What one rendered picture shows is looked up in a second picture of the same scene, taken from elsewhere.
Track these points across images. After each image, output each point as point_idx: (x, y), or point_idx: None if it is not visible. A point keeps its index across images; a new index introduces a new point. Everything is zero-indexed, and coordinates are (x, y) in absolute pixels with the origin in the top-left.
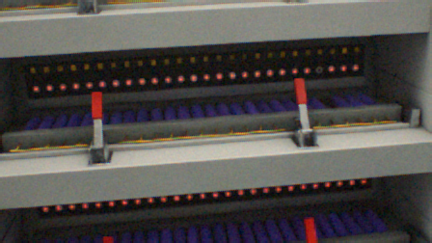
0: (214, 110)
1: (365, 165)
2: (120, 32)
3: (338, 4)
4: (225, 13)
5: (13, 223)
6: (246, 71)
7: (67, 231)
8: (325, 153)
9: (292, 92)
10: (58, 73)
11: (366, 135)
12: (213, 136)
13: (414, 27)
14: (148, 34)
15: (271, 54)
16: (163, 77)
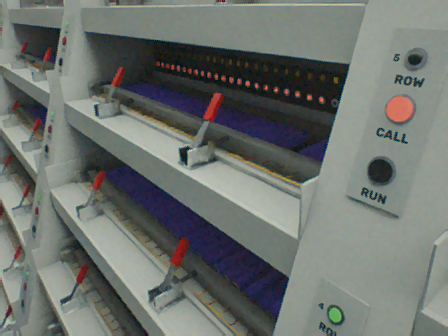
0: None
1: (219, 214)
2: (125, 21)
3: (246, 7)
4: (169, 12)
5: None
6: (267, 84)
7: None
8: (187, 178)
9: (299, 119)
10: (166, 55)
11: (255, 185)
12: (167, 127)
13: (335, 53)
14: (136, 25)
15: (287, 71)
16: (214, 73)
